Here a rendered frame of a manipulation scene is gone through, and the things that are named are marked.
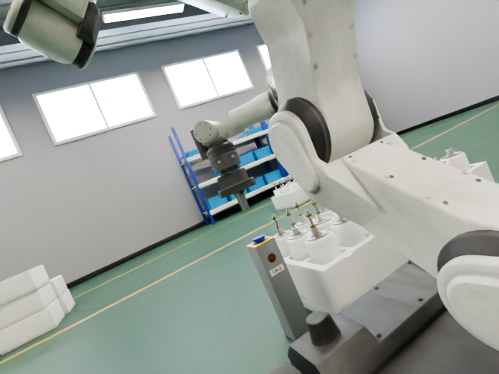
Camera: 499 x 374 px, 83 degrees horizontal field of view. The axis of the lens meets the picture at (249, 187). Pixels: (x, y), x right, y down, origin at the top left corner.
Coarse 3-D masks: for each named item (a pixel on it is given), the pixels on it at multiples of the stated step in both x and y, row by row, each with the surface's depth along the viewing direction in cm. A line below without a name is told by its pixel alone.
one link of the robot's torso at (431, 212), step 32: (288, 128) 47; (384, 128) 52; (288, 160) 50; (320, 160) 46; (352, 160) 45; (384, 160) 44; (416, 160) 43; (320, 192) 48; (352, 192) 43; (384, 192) 41; (416, 192) 37; (448, 192) 36; (480, 192) 36; (384, 224) 43; (416, 224) 38; (448, 224) 34; (480, 224) 31; (416, 256) 40; (448, 256) 33
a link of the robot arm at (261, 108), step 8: (256, 96) 78; (264, 96) 76; (272, 96) 76; (248, 104) 79; (256, 104) 77; (264, 104) 76; (272, 104) 76; (240, 112) 79; (248, 112) 78; (256, 112) 78; (264, 112) 77; (272, 112) 77; (240, 120) 80; (248, 120) 80; (256, 120) 80; (264, 120) 81
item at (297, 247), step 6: (306, 234) 98; (288, 240) 100; (294, 240) 97; (300, 240) 96; (288, 246) 101; (294, 246) 98; (300, 246) 97; (294, 252) 98; (300, 252) 97; (306, 252) 97; (294, 258) 100; (300, 258) 98; (306, 258) 97
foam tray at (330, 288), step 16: (368, 240) 88; (288, 256) 106; (352, 256) 85; (368, 256) 87; (384, 256) 90; (400, 256) 92; (304, 272) 91; (320, 272) 82; (336, 272) 82; (352, 272) 84; (368, 272) 87; (384, 272) 89; (304, 288) 95; (320, 288) 86; (336, 288) 81; (352, 288) 83; (368, 288) 86; (304, 304) 100; (320, 304) 90; (336, 304) 81
